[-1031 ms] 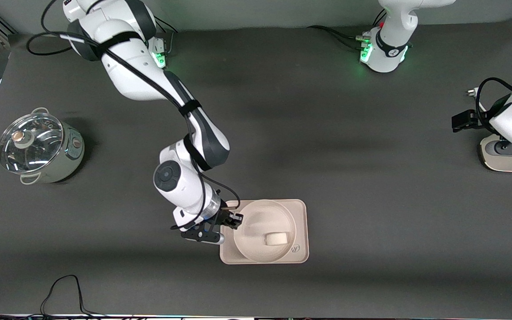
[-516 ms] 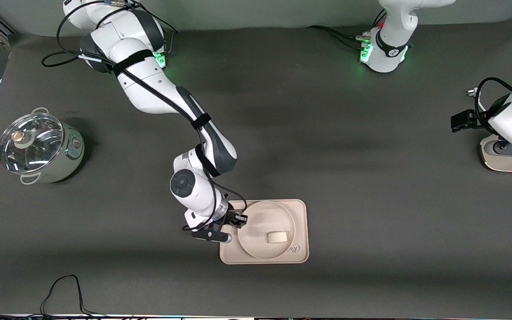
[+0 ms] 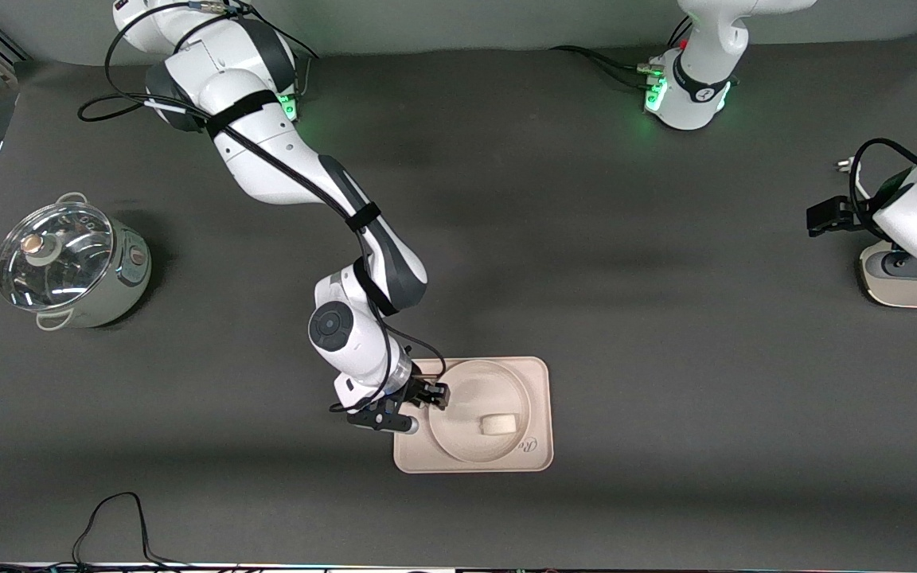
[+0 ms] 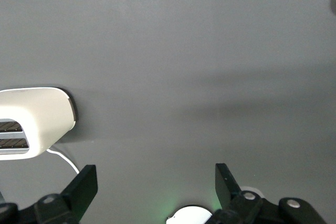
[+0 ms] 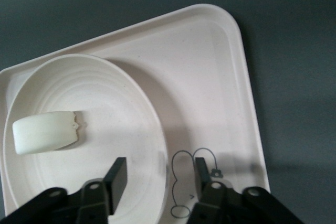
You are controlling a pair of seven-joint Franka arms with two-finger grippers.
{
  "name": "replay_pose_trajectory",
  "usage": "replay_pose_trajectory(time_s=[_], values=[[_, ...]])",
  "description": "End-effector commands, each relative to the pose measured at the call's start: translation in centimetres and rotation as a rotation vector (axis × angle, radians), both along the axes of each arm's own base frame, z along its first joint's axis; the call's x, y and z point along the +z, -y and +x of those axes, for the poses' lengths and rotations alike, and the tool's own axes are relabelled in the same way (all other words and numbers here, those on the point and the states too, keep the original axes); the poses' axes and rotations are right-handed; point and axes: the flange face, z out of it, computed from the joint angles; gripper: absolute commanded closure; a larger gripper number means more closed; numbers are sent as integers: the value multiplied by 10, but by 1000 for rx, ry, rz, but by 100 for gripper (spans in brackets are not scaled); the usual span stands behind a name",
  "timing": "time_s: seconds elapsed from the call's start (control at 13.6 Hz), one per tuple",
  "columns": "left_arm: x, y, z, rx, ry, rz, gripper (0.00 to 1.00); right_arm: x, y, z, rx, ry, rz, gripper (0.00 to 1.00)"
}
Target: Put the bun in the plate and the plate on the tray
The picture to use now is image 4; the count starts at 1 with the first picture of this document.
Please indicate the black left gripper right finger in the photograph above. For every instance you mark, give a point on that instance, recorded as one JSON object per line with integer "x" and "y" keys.
{"x": 223, "y": 182}

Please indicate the white toaster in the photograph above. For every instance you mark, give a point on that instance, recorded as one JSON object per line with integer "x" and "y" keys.
{"x": 39, "y": 113}

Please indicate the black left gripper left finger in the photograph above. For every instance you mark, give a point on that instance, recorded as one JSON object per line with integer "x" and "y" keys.
{"x": 84, "y": 187}

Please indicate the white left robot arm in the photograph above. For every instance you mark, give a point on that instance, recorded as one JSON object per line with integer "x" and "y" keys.
{"x": 189, "y": 216}

